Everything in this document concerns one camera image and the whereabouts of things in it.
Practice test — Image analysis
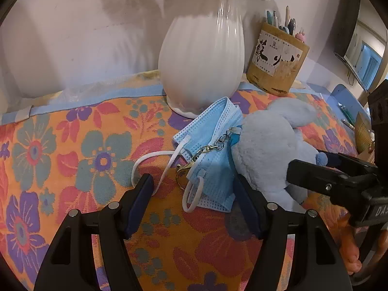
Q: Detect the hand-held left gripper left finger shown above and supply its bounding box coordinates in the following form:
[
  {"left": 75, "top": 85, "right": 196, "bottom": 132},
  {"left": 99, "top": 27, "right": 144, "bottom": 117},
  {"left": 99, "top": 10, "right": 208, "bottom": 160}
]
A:
[{"left": 33, "top": 173, "right": 155, "bottom": 291}]

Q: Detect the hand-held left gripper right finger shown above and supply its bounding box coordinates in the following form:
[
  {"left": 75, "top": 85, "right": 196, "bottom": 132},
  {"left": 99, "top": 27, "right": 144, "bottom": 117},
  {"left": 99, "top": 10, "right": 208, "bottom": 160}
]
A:
[{"left": 232, "top": 174, "right": 354, "bottom": 291}]

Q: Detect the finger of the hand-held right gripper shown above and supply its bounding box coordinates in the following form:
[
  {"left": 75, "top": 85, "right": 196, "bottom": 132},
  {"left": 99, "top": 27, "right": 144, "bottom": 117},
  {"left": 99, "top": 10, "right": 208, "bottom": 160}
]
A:
[
  {"left": 317, "top": 150, "right": 378, "bottom": 176},
  {"left": 286, "top": 159, "right": 364, "bottom": 201}
]

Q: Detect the blue face mask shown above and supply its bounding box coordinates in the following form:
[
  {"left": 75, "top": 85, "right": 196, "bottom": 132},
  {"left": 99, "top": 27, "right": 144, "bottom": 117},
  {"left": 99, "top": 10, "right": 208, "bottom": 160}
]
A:
[
  {"left": 132, "top": 96, "right": 243, "bottom": 196},
  {"left": 183, "top": 139, "right": 240, "bottom": 213}
]

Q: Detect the light blue plush toy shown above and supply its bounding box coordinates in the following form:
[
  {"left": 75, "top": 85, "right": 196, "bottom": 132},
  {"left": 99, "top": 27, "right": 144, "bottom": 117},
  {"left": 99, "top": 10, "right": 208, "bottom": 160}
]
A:
[{"left": 177, "top": 97, "right": 329, "bottom": 213}]

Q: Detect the person's right hand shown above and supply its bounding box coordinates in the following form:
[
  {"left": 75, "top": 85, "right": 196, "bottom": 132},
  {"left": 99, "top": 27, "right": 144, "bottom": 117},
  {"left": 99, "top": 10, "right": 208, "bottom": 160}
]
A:
[{"left": 338, "top": 215, "right": 378, "bottom": 276}]

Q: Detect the tan wooden object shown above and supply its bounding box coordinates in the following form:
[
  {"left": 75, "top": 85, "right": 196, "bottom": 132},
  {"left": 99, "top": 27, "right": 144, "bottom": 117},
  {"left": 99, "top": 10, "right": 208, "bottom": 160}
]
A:
[{"left": 354, "top": 112, "right": 376, "bottom": 161}]

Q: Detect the green white pen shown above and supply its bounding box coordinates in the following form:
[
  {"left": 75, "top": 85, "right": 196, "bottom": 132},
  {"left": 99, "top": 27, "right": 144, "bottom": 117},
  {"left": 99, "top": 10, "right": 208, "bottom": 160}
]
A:
[{"left": 339, "top": 106, "right": 356, "bottom": 131}]

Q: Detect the floral orange tablecloth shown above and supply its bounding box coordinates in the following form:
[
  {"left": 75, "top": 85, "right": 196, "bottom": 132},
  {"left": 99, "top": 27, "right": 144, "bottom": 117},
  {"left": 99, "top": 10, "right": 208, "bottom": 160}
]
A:
[{"left": 0, "top": 70, "right": 364, "bottom": 291}]

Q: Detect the blue chair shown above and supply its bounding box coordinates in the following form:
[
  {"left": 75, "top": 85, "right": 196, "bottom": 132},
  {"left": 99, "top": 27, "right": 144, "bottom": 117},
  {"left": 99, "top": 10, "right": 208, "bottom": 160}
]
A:
[{"left": 329, "top": 84, "right": 369, "bottom": 128}]

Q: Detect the black television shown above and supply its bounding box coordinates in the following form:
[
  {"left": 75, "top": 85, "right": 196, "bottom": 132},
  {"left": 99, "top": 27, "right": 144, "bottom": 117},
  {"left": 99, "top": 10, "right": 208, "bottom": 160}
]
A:
[{"left": 333, "top": 0, "right": 388, "bottom": 93}]

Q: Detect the bamboo pen holder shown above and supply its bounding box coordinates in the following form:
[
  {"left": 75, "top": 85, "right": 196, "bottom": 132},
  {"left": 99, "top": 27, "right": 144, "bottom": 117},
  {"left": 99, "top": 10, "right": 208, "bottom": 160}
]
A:
[{"left": 245, "top": 21, "right": 310, "bottom": 96}]

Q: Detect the white ceramic vase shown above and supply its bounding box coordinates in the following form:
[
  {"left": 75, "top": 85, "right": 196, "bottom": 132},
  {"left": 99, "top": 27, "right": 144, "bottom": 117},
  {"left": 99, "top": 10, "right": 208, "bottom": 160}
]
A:
[{"left": 158, "top": 0, "right": 245, "bottom": 119}]

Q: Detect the bunch of pens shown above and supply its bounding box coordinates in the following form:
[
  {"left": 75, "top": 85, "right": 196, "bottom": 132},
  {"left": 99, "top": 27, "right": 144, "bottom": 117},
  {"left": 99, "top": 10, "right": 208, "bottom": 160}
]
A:
[{"left": 266, "top": 5, "right": 306, "bottom": 41}]

